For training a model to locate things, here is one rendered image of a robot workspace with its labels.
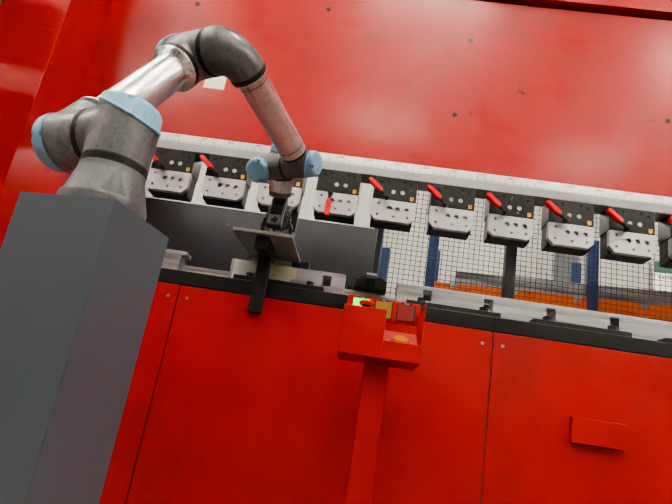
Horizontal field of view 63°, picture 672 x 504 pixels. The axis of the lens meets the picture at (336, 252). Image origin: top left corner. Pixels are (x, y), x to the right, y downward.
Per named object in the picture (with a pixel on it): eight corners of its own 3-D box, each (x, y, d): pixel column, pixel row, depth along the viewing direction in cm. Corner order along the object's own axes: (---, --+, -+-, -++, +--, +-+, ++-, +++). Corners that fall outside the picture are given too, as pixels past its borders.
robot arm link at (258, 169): (273, 156, 155) (292, 149, 165) (240, 158, 161) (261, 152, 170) (277, 183, 158) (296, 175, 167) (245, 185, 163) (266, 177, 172)
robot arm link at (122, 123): (113, 146, 92) (134, 77, 96) (59, 152, 98) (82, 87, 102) (163, 178, 102) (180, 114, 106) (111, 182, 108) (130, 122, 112)
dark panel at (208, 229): (107, 287, 240) (134, 195, 253) (109, 288, 242) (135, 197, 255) (363, 326, 231) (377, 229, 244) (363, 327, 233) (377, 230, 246)
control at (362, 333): (337, 351, 132) (348, 279, 138) (338, 359, 147) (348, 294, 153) (420, 364, 131) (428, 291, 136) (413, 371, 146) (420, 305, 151)
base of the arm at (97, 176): (113, 201, 88) (130, 146, 91) (33, 195, 91) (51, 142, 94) (159, 234, 102) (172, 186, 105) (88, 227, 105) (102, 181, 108)
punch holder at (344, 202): (311, 210, 189) (319, 167, 194) (313, 219, 197) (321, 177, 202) (354, 216, 188) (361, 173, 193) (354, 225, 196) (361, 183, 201)
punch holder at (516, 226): (487, 234, 185) (491, 189, 189) (481, 242, 193) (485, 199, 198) (532, 240, 183) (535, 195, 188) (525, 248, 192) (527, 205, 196)
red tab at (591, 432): (571, 442, 152) (572, 416, 154) (568, 442, 154) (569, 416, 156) (627, 451, 151) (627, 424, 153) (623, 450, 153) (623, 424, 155)
